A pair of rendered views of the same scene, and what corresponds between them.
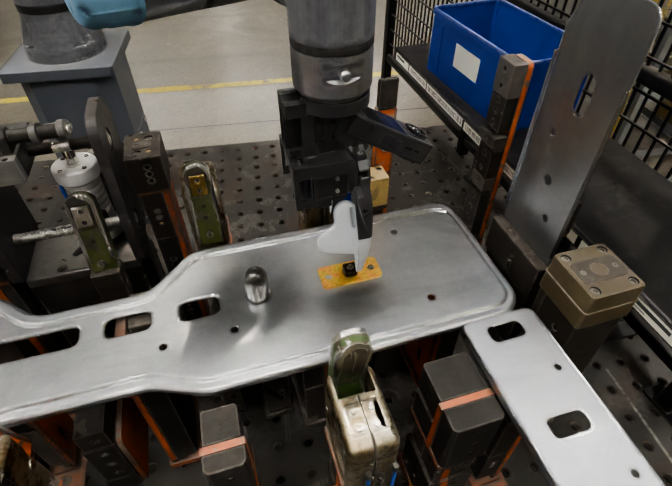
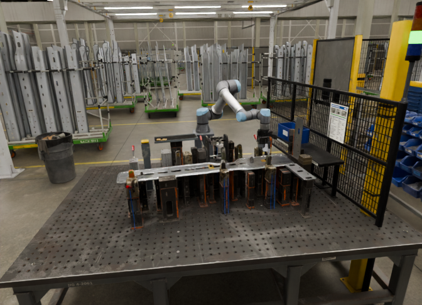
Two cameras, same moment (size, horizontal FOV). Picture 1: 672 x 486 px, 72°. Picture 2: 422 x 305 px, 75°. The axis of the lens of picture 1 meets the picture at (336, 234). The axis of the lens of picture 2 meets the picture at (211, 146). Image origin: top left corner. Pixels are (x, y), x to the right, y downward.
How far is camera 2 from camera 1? 1.76 m
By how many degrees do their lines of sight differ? 24
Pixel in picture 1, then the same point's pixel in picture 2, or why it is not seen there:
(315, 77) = (263, 126)
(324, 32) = (264, 122)
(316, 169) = (262, 138)
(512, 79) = (291, 132)
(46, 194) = not seen: hidden behind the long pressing
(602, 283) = (305, 157)
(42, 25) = (202, 126)
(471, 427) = (286, 173)
